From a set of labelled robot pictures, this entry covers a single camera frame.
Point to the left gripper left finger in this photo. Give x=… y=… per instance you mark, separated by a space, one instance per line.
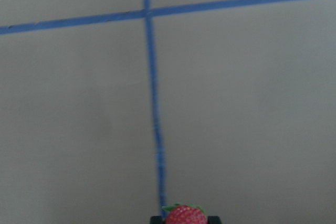
x=157 y=220

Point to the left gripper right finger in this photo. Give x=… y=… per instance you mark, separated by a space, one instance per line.
x=213 y=220

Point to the red strawberry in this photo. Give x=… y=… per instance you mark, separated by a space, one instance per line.
x=184 y=214

